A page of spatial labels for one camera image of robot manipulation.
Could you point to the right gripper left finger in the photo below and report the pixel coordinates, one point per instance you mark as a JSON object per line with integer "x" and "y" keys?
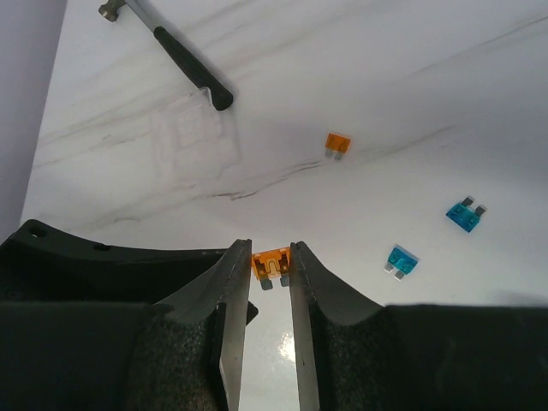
{"x": 181, "y": 353}

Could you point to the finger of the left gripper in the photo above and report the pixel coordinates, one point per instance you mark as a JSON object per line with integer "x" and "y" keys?
{"x": 40, "y": 263}

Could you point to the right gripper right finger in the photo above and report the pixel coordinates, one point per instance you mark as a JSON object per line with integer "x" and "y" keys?
{"x": 354, "y": 354}

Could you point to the blue fuse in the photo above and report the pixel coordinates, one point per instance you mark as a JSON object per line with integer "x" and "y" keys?
{"x": 464, "y": 215}
{"x": 400, "y": 262}

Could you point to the orange fuse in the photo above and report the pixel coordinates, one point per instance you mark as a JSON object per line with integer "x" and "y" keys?
{"x": 336, "y": 146}
{"x": 270, "y": 265}

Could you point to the clear plastic fuse box cover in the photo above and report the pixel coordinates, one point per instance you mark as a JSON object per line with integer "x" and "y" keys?
{"x": 192, "y": 141}

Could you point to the hammer with black handle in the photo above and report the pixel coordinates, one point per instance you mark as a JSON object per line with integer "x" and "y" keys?
{"x": 221, "y": 97}

